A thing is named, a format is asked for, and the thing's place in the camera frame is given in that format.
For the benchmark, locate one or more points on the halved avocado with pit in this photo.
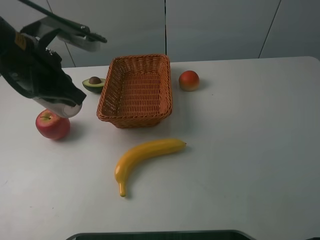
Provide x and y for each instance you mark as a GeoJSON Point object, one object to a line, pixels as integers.
{"type": "Point", "coordinates": [94, 84]}

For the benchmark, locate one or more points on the red orange peach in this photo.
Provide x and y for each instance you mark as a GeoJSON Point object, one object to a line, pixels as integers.
{"type": "Point", "coordinates": [189, 81]}

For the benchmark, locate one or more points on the brown wicker basket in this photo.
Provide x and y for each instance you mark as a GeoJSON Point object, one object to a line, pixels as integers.
{"type": "Point", "coordinates": [137, 92]}

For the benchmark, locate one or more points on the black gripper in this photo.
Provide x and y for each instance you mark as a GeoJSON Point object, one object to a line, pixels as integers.
{"type": "Point", "coordinates": [36, 73]}

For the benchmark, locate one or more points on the yellow banana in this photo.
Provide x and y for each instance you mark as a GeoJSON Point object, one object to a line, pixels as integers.
{"type": "Point", "coordinates": [136, 155]}

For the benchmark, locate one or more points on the red apple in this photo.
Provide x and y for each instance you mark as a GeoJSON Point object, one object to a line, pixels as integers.
{"type": "Point", "coordinates": [52, 126]}

